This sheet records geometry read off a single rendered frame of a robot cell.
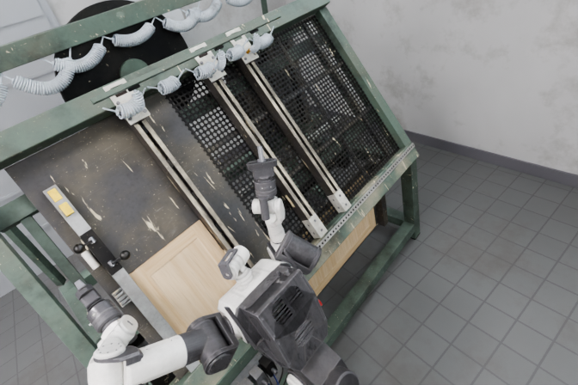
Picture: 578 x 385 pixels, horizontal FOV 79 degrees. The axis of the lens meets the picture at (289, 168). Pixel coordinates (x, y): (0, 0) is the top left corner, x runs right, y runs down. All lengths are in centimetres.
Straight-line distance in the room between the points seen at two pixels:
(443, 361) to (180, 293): 164
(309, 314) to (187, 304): 67
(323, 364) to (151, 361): 57
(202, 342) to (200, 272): 57
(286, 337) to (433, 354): 153
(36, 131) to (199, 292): 93
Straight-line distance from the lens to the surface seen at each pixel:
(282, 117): 196
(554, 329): 281
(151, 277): 167
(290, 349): 122
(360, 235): 276
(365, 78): 252
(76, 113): 166
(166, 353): 116
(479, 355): 262
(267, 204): 141
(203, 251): 172
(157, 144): 169
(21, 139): 163
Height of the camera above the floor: 229
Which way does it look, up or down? 32 degrees down
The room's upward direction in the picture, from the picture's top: 16 degrees counter-clockwise
